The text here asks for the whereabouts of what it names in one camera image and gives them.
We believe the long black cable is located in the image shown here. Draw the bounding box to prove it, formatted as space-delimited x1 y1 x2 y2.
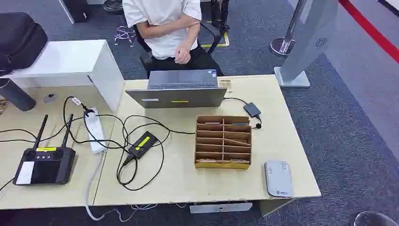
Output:
0 96 127 151

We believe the white cabinet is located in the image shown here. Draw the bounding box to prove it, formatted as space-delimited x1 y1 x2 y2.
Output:
1 39 125 113

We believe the round glass object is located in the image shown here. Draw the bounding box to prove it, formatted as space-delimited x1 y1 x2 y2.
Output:
353 211 399 226

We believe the grey kiosk stand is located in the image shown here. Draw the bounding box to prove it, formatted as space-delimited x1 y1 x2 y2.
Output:
274 0 339 89

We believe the person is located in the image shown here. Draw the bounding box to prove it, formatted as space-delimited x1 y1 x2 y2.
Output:
122 0 224 77

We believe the white power strip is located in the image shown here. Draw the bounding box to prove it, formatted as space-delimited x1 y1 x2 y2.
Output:
84 107 109 154

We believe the black box with white panel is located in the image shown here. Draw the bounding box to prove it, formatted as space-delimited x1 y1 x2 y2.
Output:
58 0 92 24

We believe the wooden card box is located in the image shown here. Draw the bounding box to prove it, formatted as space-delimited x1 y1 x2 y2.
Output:
194 115 253 170

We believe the person's left hand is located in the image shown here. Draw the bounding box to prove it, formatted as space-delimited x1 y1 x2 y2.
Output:
174 47 192 65

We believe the white power strip cable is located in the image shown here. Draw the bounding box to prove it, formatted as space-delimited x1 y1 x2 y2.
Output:
84 152 158 223

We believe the black office chair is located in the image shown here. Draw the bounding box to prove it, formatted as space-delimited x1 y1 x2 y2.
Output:
134 22 222 79

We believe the black adapter cable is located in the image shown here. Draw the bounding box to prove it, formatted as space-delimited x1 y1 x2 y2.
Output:
116 114 196 192

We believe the dark cylindrical bottle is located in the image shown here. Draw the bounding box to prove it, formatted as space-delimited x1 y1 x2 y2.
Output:
0 78 37 112

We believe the black remote controller with antennas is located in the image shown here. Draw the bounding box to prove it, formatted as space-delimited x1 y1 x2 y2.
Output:
13 113 77 187

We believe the small black hub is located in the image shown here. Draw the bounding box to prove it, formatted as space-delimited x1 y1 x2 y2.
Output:
243 102 262 119

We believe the black backpack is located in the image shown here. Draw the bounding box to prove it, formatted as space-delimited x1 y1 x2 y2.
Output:
0 12 48 77

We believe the grey laptop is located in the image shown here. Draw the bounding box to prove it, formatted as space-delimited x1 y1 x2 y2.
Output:
125 69 228 109

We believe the black plug with white tag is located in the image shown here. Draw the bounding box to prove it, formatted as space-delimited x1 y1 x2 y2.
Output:
71 97 95 117

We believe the thin black hub cable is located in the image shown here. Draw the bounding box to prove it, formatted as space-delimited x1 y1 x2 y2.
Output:
223 97 263 130

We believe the black power adapter yellow label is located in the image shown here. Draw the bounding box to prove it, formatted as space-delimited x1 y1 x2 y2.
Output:
127 131 159 161

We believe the black shoe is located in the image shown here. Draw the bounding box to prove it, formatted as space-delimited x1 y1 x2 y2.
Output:
102 0 124 15

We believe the desk leg panel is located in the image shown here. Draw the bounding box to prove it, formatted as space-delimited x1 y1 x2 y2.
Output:
259 199 294 217

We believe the white card reader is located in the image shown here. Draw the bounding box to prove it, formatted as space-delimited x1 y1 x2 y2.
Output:
264 160 295 198

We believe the black tripod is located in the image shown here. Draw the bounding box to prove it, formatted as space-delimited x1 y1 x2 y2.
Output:
210 0 231 35

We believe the white under-desk bracket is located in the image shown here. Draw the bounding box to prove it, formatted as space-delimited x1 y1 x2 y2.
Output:
189 202 254 215

